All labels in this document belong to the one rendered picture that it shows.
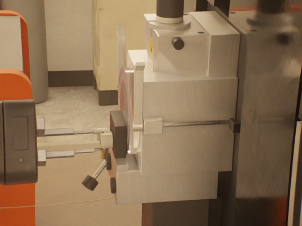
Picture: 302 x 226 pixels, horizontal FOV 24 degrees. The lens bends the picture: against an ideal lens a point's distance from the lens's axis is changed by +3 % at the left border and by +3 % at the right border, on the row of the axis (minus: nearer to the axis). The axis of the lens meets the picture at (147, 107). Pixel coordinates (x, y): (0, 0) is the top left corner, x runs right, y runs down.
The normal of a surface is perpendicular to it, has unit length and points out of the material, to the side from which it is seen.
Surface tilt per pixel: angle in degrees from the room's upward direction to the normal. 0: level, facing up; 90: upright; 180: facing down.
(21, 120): 58
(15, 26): 0
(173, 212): 90
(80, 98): 0
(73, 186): 0
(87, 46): 90
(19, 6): 90
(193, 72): 90
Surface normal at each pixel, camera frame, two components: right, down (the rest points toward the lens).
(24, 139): 0.15, -0.18
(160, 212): 0.17, 0.37
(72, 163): 0.03, -0.93
